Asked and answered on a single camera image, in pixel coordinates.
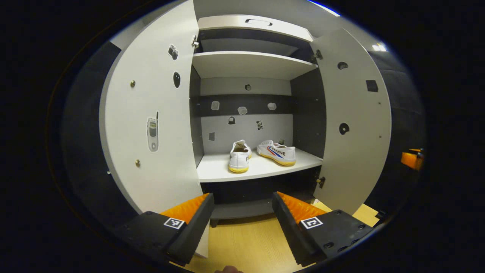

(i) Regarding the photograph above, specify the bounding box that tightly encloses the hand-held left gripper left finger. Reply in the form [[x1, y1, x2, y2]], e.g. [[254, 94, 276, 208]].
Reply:
[[113, 192, 215, 267]]

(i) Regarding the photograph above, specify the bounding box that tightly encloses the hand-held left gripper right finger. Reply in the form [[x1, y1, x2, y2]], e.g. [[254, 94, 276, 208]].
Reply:
[[271, 191, 374, 267]]

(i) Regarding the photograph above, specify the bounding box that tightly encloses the white canvas shoe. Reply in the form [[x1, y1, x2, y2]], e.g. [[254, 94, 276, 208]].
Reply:
[[257, 140, 297, 166], [228, 140, 252, 174]]

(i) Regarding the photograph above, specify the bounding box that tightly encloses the white shoe cabinet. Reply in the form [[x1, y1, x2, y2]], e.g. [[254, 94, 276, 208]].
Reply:
[[189, 14, 327, 228]]

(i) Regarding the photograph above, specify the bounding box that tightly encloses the white cabinet shelf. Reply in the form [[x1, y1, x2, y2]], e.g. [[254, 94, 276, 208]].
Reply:
[[192, 51, 319, 81], [196, 147, 324, 183]]

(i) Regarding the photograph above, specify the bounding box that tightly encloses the black backdrop cloth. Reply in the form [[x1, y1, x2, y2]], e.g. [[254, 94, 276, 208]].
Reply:
[[60, 41, 427, 230]]

